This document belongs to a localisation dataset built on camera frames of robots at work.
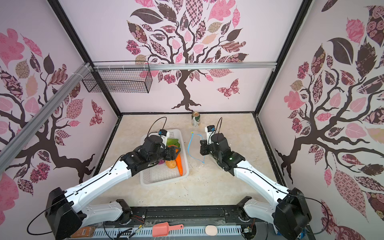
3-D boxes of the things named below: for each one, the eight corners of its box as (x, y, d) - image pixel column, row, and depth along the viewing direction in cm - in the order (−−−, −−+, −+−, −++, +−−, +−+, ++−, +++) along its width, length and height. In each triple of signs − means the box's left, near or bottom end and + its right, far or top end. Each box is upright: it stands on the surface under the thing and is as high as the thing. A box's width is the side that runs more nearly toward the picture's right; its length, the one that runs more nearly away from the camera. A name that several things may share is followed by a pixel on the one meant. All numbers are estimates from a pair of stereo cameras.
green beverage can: (191, 126, 112) (191, 118, 105) (192, 120, 117) (191, 111, 109) (200, 126, 112) (200, 118, 105) (199, 120, 117) (200, 111, 109)
